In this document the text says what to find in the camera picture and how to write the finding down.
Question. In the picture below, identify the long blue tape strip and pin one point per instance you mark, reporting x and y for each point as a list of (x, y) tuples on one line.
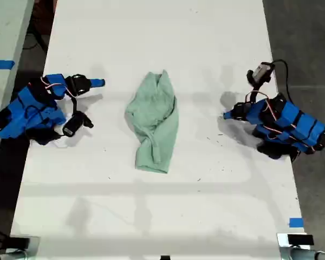
[(1, 64)]

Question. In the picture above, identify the pale green t-shirt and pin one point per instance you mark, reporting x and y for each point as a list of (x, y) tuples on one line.
[(151, 122)]

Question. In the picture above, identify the short blue tape strip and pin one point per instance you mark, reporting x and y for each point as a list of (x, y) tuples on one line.
[(296, 222)]

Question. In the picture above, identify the small black box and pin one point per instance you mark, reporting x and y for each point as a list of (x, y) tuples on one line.
[(300, 239), (19, 242)]

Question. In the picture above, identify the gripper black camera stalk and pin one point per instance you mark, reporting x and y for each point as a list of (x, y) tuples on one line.
[(257, 88), (74, 105)]

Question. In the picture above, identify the small black mount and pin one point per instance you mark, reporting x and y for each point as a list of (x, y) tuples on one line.
[(165, 257)]

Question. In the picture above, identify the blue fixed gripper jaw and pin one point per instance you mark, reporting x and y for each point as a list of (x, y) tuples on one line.
[(230, 117), (97, 81)]

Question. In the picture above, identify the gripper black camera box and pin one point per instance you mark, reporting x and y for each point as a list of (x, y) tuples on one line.
[(261, 71), (73, 126)]

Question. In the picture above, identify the pale grey side table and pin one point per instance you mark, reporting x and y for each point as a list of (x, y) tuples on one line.
[(5, 32)]

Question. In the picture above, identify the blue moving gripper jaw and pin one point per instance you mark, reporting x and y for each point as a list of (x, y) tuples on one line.
[(230, 113), (97, 85)]

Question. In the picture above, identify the grey metal pole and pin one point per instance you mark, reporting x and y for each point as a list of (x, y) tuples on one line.
[(8, 256), (306, 254)]

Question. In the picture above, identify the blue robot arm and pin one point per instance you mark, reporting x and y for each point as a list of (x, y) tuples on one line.
[(289, 124), (29, 108)]

